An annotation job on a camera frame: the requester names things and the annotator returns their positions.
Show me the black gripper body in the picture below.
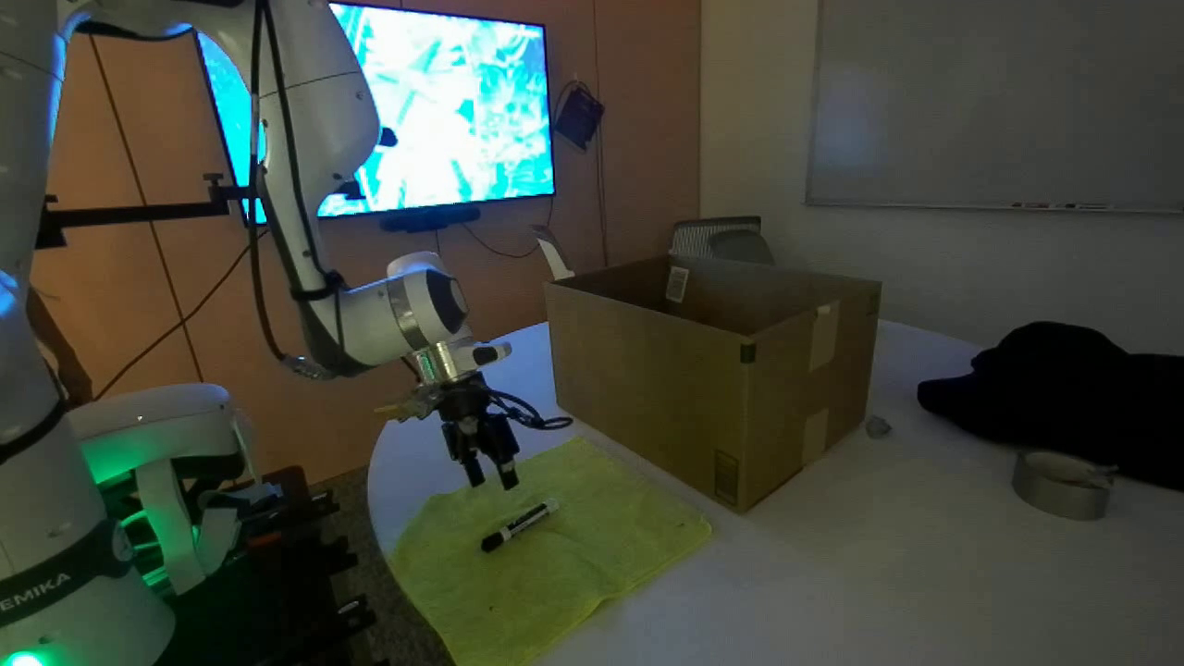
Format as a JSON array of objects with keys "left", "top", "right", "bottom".
[{"left": 436, "top": 378, "right": 527, "bottom": 467}]

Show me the black and white marker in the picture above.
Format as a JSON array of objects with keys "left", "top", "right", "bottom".
[{"left": 478, "top": 495, "right": 561, "bottom": 556}]

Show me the yellow towel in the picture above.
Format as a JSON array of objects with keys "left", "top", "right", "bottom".
[{"left": 385, "top": 437, "right": 718, "bottom": 666}]

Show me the large open cardboard box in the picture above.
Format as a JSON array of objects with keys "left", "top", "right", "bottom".
[{"left": 544, "top": 251, "right": 883, "bottom": 513}]

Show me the black robot stand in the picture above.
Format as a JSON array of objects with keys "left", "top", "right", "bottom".
[{"left": 159, "top": 461, "right": 380, "bottom": 666}]

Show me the grey chair backrest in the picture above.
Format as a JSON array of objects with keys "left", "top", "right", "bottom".
[{"left": 661, "top": 214, "right": 781, "bottom": 270}]

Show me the grey tape roll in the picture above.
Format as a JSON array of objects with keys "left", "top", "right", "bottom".
[{"left": 1012, "top": 449, "right": 1123, "bottom": 523}]

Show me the black cloth garment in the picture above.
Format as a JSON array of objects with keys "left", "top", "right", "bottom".
[{"left": 918, "top": 321, "right": 1184, "bottom": 492}]

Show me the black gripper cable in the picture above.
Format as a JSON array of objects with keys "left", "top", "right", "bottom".
[{"left": 482, "top": 386, "right": 579, "bottom": 437}]

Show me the wall mounted tv screen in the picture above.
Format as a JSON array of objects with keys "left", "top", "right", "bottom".
[{"left": 198, "top": 0, "right": 561, "bottom": 231}]

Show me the black wall device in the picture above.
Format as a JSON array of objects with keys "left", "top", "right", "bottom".
[{"left": 552, "top": 82, "right": 607, "bottom": 150}]

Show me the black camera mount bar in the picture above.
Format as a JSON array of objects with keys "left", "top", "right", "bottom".
[{"left": 34, "top": 171, "right": 270, "bottom": 251}]

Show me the wall whiteboard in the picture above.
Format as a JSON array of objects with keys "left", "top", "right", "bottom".
[{"left": 807, "top": 0, "right": 1184, "bottom": 218}]

